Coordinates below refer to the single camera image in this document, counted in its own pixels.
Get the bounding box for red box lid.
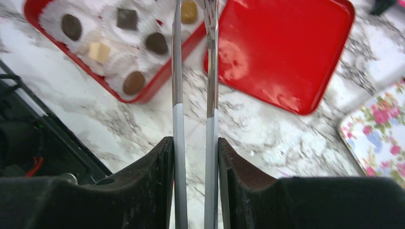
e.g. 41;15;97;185
218;0;355;115

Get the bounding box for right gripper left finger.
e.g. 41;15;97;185
0;136;174;229

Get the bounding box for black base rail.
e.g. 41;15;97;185
0;62;112;185

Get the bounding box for red chocolate box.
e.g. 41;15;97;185
23;0;208;105

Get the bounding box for floral serving tray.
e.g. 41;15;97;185
338;78;405;187

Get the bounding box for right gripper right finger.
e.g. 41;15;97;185
218;138;405;229

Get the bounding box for caramel ridged chocolate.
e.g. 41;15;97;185
181;0;198;25

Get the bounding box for dark square chocolate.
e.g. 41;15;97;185
116;8;138;31

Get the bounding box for metal tongs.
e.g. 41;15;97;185
171;0;221;229

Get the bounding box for dark round chocolate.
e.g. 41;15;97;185
61;14;82;41

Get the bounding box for dark oval chocolate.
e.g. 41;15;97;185
145;32;168;55

